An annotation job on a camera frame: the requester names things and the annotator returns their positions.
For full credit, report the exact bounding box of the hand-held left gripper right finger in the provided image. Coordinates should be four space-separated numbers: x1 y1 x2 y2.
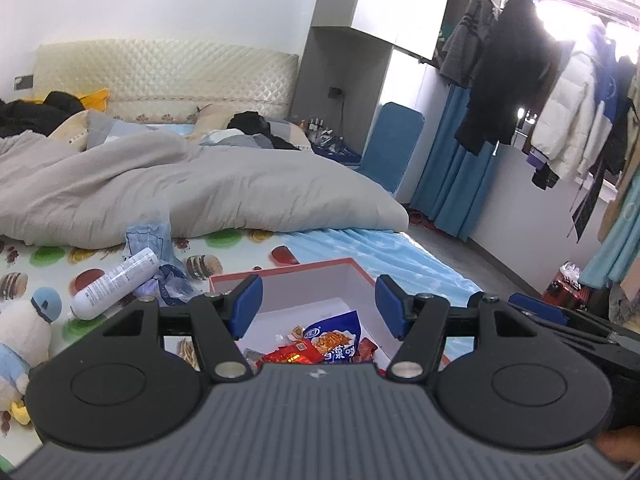
374 274 538 380

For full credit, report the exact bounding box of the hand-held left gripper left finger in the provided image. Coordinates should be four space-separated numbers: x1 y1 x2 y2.
102 274 264 381

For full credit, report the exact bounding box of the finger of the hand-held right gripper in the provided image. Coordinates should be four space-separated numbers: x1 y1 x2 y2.
509 292 640 361

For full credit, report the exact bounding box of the blue snack packet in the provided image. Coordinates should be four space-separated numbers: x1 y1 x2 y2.
302 310 363 365

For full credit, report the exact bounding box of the red snack packet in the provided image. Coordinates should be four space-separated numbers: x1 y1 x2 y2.
260 342 323 366

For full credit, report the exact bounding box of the pink cardboard box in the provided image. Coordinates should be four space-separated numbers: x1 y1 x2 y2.
208 257 483 378

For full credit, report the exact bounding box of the person's right hand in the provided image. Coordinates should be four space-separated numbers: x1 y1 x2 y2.
595 425 640 463

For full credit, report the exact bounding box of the red suitcase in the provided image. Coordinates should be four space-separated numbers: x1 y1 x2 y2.
542 275 583 306

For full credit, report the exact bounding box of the food print bed sheet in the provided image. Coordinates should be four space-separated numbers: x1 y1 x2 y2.
0 227 483 461

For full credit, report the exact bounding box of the crumpled blue plastic wrapper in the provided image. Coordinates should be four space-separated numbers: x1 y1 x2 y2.
132 260 203 308

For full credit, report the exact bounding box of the light blue garment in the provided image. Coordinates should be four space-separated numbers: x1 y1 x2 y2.
580 170 640 291

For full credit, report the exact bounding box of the clear blue plastic bag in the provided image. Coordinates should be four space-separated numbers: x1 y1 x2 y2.
124 220 173 263

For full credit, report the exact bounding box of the grey duvet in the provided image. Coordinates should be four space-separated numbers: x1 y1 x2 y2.
0 110 411 251

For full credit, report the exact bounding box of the white spray bottle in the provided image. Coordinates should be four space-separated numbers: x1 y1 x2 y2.
70 247 160 321

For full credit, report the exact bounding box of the blue curtain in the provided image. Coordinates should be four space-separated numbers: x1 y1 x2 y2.
410 82 501 241

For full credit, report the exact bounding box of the small black garment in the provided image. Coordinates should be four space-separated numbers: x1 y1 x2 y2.
531 162 561 191

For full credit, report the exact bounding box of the beige hanging coat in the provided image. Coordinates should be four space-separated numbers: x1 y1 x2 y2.
597 105 640 241

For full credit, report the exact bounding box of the blue folding chair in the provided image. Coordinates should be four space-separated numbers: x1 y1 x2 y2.
357 101 426 196

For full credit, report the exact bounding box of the row of small bottles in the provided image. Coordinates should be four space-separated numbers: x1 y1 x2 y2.
300 117 336 143

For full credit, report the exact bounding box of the beige pillow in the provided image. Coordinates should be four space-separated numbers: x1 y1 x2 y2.
185 104 311 151

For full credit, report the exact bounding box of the white puffer jacket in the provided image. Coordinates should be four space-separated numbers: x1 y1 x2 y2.
530 40 608 181

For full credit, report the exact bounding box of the grey blue pillow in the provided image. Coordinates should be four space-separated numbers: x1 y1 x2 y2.
85 110 196 151

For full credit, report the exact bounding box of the penguin plush toy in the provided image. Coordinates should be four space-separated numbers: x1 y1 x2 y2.
0 287 63 426

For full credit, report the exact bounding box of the blue white jacket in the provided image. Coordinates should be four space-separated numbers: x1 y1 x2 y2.
592 25 626 126

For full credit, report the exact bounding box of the cream quilted headboard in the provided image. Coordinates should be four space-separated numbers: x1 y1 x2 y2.
32 37 301 126

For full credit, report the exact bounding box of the black hanging coat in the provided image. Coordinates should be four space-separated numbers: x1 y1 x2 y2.
454 0 561 156

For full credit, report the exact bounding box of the yellow cloth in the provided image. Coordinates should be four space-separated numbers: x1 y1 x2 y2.
80 89 111 111

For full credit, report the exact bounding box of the grey hanging jacket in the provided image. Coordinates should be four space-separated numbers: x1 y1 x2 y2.
437 0 501 86

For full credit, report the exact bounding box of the black clothing pile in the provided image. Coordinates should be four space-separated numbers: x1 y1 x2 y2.
0 91 86 138

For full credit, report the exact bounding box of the grey wardrobe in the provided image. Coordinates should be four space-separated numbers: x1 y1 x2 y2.
290 0 457 171

